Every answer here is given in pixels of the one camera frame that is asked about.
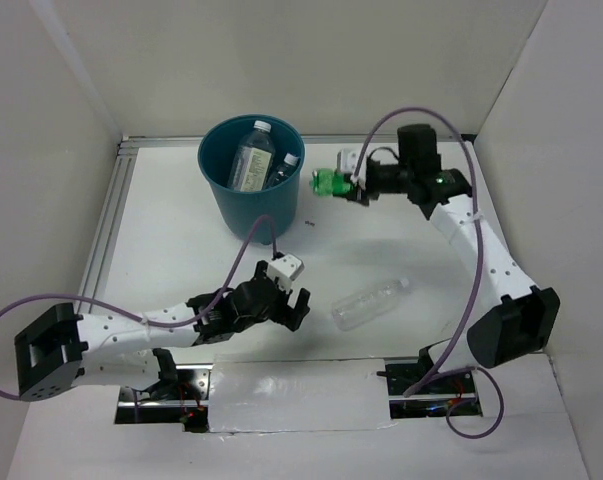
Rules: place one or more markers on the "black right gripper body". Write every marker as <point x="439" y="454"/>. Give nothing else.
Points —
<point x="387" y="179"/>

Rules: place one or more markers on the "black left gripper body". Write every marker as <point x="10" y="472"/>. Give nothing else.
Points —
<point x="279" y="311"/>

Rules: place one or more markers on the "green plastic bottle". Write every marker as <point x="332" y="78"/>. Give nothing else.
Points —
<point x="327" y="182"/>

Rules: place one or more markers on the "large clear bottle front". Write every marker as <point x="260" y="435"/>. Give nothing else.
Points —
<point x="252" y="159"/>

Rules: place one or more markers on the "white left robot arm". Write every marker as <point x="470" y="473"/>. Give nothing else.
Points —
<point x="63" y="349"/>

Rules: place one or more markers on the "teal plastic bin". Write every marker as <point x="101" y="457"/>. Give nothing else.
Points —
<point x="239" y="210"/>

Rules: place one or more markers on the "white front cover panel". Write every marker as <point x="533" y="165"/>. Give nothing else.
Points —
<point x="312" y="396"/>

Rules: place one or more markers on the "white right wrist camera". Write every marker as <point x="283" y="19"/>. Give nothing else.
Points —
<point x="348" y="164"/>

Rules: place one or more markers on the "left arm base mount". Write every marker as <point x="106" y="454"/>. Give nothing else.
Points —
<point x="184" y="404"/>

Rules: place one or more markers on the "aluminium frame rail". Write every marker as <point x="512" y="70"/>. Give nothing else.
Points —
<point x="161" y="240"/>

